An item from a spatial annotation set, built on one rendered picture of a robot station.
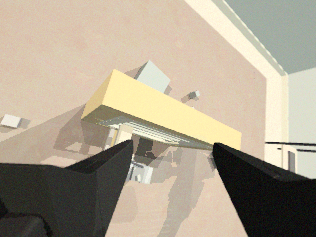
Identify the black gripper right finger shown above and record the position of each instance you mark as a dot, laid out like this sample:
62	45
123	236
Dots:
270	201

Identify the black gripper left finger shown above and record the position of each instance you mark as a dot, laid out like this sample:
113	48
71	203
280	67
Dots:
76	201

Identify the small white block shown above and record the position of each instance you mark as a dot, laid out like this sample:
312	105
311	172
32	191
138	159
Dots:
12	121

